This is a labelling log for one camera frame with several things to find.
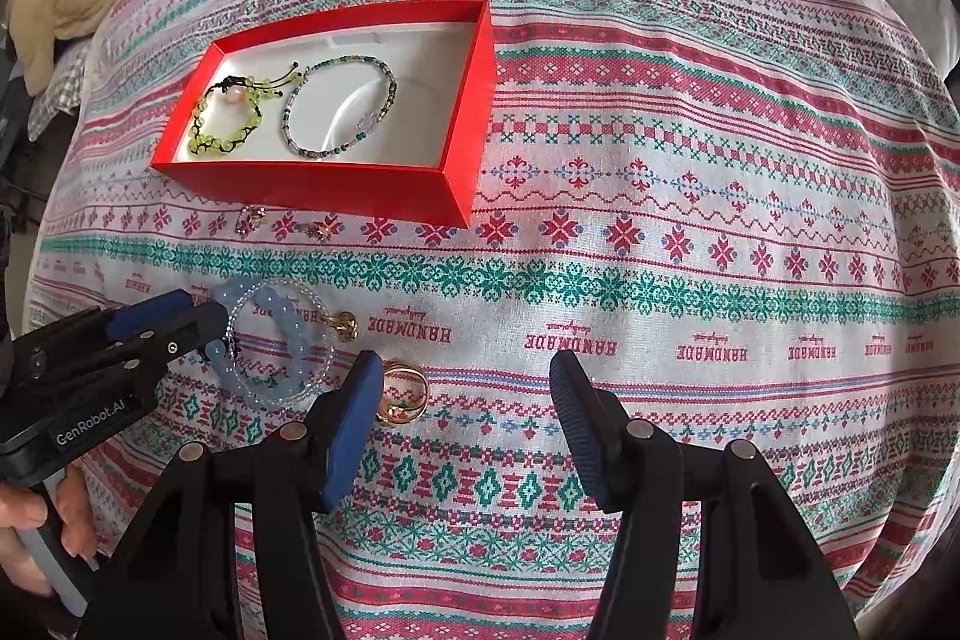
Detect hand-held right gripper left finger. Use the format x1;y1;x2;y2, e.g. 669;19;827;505
75;351;385;640

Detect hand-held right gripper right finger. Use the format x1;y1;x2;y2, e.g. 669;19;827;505
549;351;860;640

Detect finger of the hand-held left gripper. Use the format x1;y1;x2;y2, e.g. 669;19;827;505
97;289;197;345
112;301;230;386

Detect blue round bead bracelet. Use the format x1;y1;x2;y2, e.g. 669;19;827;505
210;280;320;405

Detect interlocked gold rings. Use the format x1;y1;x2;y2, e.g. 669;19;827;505
375;362;430;425

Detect clear crystal bead bracelet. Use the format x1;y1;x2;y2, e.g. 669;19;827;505
229;278;337;402

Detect red cardboard box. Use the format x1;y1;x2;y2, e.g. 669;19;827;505
150;0;496;229

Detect person's left hand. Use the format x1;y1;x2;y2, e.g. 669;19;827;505
0;464;98;600

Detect grey checked cloth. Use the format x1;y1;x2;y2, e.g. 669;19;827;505
30;44;95;139

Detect patterned woven blanket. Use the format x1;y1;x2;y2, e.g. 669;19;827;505
22;0;960;640

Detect green bead black cord bracelet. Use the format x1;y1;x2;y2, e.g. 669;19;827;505
189;62;305;157

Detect dark small bead bracelet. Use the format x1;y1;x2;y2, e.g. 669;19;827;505
281;55;397;157

